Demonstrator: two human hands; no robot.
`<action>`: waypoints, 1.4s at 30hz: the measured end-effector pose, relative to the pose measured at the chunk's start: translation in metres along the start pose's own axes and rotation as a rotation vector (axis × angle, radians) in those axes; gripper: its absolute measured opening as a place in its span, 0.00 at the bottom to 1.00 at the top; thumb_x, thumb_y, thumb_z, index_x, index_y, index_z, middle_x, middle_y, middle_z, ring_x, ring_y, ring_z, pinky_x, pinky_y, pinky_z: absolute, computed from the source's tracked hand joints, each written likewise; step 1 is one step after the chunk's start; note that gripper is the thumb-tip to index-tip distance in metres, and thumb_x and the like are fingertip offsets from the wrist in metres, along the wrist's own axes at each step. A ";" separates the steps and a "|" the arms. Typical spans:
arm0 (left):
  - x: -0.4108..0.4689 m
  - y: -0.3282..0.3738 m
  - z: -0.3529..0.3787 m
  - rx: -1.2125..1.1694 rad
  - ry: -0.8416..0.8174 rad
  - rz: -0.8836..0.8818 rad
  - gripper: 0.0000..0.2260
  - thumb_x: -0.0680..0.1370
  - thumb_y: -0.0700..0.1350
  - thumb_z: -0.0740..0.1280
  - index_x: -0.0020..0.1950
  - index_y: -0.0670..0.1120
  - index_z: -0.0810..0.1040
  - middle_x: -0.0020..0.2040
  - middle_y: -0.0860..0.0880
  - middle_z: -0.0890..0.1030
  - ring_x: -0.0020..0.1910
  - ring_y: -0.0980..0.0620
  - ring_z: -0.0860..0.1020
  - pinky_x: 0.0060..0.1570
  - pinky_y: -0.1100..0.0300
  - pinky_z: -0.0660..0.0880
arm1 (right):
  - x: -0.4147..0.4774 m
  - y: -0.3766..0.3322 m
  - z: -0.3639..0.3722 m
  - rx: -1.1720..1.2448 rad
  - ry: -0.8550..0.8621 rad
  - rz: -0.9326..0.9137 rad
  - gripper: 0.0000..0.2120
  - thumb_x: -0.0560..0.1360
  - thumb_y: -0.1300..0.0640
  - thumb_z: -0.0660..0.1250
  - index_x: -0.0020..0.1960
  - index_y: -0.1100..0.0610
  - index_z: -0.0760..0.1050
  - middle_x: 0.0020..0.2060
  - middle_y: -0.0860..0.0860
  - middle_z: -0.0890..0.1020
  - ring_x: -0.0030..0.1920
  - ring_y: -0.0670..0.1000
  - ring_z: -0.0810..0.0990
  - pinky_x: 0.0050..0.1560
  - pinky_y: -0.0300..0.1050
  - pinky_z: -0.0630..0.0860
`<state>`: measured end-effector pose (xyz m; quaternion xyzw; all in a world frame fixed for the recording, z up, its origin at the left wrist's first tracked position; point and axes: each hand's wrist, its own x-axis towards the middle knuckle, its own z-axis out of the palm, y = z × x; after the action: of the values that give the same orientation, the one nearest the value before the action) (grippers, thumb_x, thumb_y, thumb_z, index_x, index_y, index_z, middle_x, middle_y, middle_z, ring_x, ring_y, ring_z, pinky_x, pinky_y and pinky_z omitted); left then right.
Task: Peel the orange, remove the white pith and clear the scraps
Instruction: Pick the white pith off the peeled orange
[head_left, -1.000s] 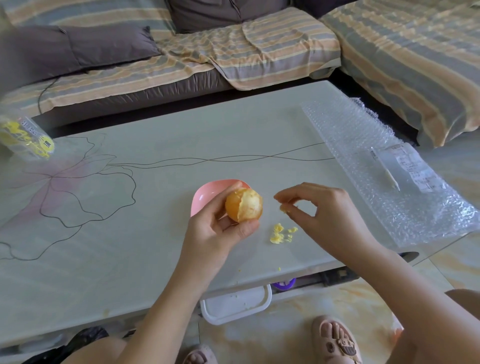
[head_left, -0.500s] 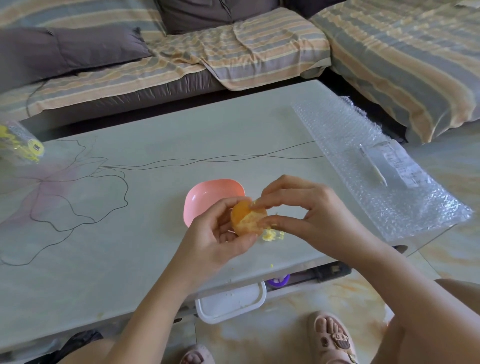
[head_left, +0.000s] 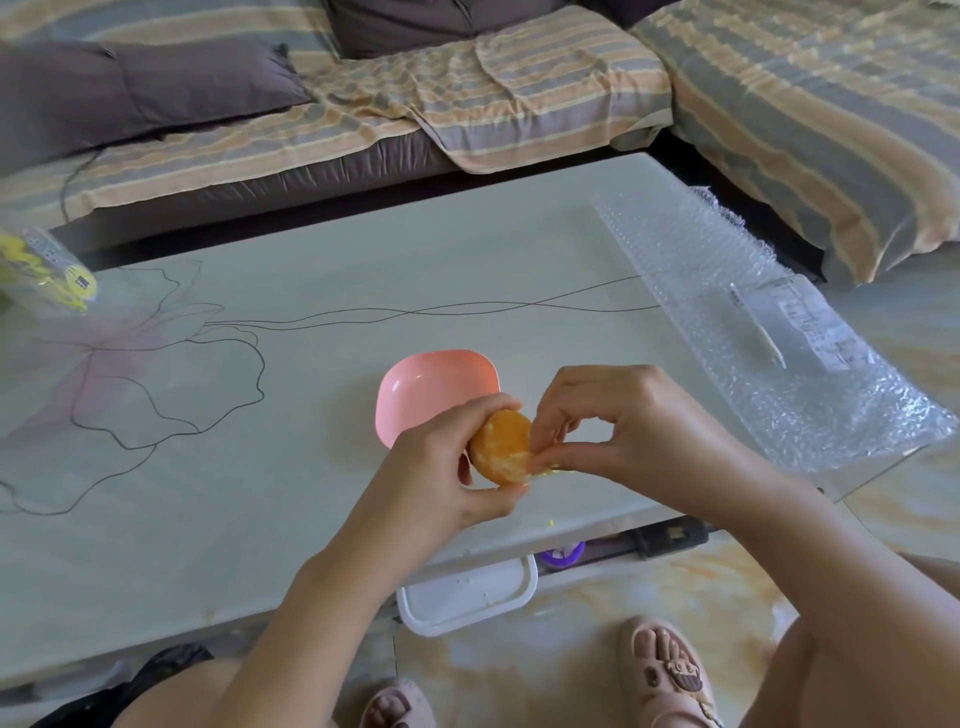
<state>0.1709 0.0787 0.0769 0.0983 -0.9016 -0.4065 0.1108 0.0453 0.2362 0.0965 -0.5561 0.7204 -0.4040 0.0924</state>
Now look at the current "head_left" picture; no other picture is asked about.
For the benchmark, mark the black plastic bag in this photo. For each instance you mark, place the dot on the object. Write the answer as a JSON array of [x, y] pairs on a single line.
[[105, 694]]

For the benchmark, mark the pink plastic dish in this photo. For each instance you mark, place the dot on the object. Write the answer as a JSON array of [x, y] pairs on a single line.
[[427, 386]]

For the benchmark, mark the clear plastic bag paper label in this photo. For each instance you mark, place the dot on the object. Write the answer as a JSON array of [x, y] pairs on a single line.
[[810, 322]]

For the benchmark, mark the dark brown sofa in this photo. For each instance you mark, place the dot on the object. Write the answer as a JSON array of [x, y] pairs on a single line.
[[262, 187]]

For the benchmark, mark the person's right leg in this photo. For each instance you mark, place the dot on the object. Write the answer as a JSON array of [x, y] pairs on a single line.
[[780, 675]]

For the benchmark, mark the clear bottle yellow label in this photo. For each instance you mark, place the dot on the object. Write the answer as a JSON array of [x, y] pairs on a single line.
[[41, 270]]

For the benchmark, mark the white plastic container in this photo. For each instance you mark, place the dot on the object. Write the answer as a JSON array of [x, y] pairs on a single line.
[[465, 596]]

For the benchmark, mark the grey flat pillow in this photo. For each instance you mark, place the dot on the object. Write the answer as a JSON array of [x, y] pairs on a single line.
[[135, 90]]

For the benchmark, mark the grey upright cushion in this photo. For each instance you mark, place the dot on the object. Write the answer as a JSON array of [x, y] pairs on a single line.
[[435, 22]]

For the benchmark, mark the person's right forearm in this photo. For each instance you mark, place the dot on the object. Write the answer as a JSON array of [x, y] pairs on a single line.
[[855, 600]]

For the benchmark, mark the dark purple cushion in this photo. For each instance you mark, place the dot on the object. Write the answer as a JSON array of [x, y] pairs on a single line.
[[630, 11]]

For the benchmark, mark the person's right hand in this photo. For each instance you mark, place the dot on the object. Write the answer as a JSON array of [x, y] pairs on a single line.
[[660, 442]]

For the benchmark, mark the striped sofa sheet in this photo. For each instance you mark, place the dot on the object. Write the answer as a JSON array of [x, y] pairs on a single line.
[[795, 101], [540, 90]]

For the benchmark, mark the person's left foot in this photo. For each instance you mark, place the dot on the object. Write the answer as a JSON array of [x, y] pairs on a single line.
[[397, 709]]

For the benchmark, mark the person's left hand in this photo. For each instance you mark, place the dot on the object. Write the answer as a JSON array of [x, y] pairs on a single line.
[[420, 487]]

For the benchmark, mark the thin white stick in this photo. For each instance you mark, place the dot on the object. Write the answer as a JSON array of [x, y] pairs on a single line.
[[761, 330]]

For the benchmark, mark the person's left forearm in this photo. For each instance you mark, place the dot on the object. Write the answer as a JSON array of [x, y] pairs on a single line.
[[285, 652]]

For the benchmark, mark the orange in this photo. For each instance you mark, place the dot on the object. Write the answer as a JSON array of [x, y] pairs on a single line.
[[499, 446]]

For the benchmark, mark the clear bubble wrap sheet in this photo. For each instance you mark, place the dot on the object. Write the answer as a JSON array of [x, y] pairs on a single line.
[[675, 255]]

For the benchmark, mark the person's right foot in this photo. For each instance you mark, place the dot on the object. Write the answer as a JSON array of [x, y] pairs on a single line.
[[667, 667]]

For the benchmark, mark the black box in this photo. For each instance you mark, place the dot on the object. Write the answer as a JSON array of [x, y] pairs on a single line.
[[671, 538]]

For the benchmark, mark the person's leg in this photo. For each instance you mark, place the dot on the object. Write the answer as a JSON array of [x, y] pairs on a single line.
[[780, 675], [180, 697]]

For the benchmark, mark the person's left leg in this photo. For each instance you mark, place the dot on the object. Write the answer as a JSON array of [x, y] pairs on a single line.
[[180, 697]]

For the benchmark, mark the person's foot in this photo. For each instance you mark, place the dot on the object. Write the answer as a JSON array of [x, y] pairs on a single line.
[[667, 667], [397, 709]]

